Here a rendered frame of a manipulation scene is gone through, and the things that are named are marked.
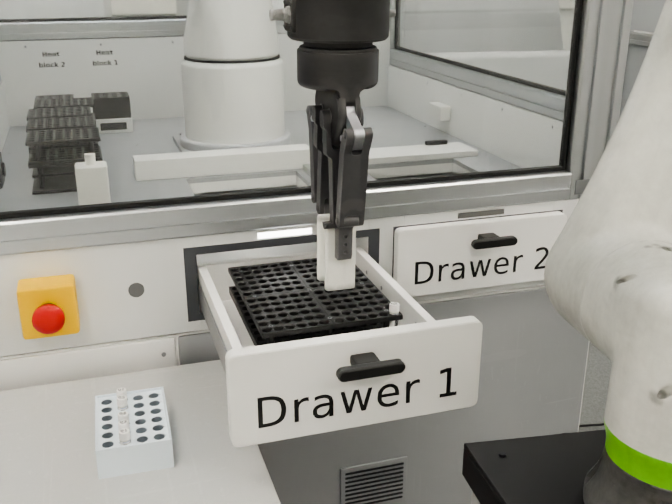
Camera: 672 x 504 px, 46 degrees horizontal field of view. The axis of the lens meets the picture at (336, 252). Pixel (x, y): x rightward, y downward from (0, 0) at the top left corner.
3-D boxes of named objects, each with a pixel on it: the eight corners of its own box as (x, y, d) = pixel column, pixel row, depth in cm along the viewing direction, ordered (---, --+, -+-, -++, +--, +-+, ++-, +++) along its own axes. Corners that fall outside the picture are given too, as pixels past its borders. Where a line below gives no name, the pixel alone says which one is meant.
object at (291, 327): (402, 319, 98) (402, 314, 97) (262, 338, 93) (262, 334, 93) (397, 313, 99) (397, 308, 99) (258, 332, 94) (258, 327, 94)
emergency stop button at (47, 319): (66, 334, 103) (62, 305, 101) (33, 338, 101) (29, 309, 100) (66, 324, 105) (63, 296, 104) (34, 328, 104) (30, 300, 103)
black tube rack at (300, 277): (401, 361, 100) (402, 314, 97) (263, 382, 95) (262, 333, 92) (346, 294, 120) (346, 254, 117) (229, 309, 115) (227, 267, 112)
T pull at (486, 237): (517, 245, 122) (518, 236, 121) (473, 250, 119) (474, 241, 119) (506, 238, 125) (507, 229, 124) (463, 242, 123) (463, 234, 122)
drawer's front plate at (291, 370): (477, 406, 93) (483, 320, 89) (232, 449, 85) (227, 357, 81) (470, 398, 95) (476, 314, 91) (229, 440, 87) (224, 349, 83)
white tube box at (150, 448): (174, 467, 92) (172, 439, 90) (98, 479, 89) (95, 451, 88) (165, 412, 103) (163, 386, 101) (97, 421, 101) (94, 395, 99)
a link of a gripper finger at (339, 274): (353, 219, 78) (356, 222, 77) (352, 285, 80) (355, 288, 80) (324, 222, 77) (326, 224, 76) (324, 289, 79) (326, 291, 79)
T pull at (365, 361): (406, 373, 84) (406, 361, 84) (338, 384, 82) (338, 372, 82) (393, 358, 87) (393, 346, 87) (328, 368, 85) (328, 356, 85)
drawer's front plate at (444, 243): (561, 277, 131) (568, 213, 127) (396, 298, 122) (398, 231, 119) (555, 273, 132) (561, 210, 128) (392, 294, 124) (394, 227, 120)
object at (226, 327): (458, 389, 94) (461, 343, 92) (243, 425, 87) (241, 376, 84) (350, 270, 130) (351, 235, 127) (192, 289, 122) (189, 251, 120)
